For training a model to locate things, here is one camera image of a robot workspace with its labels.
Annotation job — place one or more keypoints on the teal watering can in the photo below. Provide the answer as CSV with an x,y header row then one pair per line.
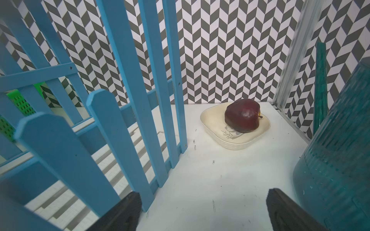
x,y
332,177

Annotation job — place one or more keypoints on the green plastic basket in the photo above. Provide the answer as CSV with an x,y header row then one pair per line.
x,y
20,105

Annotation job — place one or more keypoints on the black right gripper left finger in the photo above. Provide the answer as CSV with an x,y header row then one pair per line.
x,y
124,216

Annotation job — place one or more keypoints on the dark red apple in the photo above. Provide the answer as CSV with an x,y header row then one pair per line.
x,y
243,115

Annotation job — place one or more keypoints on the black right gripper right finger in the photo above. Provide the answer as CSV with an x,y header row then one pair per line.
x,y
286,215

